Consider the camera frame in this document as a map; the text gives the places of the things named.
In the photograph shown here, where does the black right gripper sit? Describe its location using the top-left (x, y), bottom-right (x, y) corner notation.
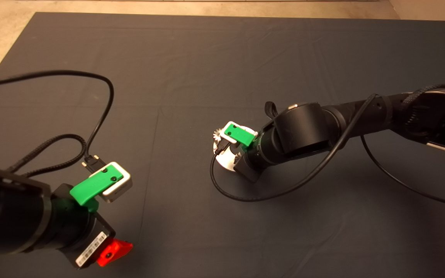
top-left (233, 140), bottom-right (273, 183)

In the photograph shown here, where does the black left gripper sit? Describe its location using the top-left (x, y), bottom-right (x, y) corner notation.
top-left (47, 183), bottom-right (133, 270)

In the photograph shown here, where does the round metal carrier plate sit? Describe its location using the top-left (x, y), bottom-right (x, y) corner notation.
top-left (212, 127), bottom-right (260, 171)

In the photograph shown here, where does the dark grey table cloth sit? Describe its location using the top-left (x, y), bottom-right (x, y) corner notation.
top-left (0, 13), bottom-right (445, 278)

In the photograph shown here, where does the right thin black cable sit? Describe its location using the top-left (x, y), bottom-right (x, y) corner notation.
top-left (210, 84), bottom-right (445, 210)

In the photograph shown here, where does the thin black cable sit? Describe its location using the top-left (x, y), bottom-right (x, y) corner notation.
top-left (0, 70), bottom-right (114, 172)
top-left (210, 84), bottom-right (445, 210)

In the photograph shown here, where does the right braided black cable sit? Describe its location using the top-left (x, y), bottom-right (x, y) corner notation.
top-left (265, 101), bottom-right (280, 119)

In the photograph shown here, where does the braided black cable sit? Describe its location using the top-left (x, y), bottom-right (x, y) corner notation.
top-left (8, 134), bottom-right (87, 178)
top-left (265, 101), bottom-right (280, 119)

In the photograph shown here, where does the left silver camera box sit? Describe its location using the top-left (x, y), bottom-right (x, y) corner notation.
top-left (98, 162), bottom-right (133, 203)

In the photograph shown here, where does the left green camera mount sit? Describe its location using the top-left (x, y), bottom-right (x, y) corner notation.
top-left (70, 167), bottom-right (124, 213)

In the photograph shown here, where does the left braided black cable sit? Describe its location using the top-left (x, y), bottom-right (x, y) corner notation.
top-left (8, 134), bottom-right (87, 178)

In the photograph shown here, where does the left thin black cable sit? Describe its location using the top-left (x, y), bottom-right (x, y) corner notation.
top-left (0, 70), bottom-right (114, 172)

